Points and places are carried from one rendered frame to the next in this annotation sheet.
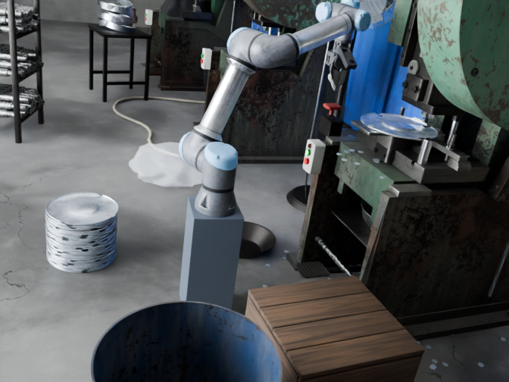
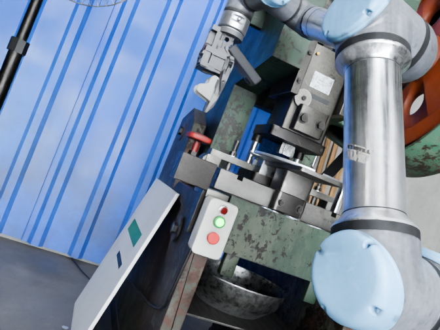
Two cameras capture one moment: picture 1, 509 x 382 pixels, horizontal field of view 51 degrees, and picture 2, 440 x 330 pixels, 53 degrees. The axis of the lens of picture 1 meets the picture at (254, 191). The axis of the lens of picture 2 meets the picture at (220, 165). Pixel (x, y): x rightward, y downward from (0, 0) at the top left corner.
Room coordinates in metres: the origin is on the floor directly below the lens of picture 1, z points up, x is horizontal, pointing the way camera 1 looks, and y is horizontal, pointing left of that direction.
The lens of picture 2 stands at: (1.99, 0.84, 0.67)
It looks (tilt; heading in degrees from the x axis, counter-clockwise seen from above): 2 degrees up; 278
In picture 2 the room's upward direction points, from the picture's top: 21 degrees clockwise
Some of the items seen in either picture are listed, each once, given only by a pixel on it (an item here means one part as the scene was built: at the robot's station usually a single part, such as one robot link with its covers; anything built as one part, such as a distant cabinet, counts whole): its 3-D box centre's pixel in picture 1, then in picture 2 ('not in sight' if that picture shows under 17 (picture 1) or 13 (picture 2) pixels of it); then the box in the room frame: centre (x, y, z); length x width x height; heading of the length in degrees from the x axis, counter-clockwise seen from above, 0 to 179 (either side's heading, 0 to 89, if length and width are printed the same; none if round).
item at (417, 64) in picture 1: (435, 59); (311, 92); (2.00, -0.58, 1.04); 0.17 x 0.15 x 0.30; 114
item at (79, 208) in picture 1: (82, 208); not in sight; (1.97, 0.71, 0.23); 0.29 x 0.29 x 0.01
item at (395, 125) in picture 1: (398, 125); (295, 169); (1.97, -0.50, 0.78); 0.29 x 0.29 x 0.01
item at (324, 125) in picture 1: (328, 137); (186, 189); (2.21, -0.28, 0.62); 0.10 x 0.06 x 0.20; 24
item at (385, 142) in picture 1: (383, 142); (294, 192); (1.95, -0.46, 0.72); 0.25 x 0.14 x 0.14; 114
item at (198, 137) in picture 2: (331, 113); (194, 148); (2.23, -0.28, 0.72); 0.07 x 0.06 x 0.08; 114
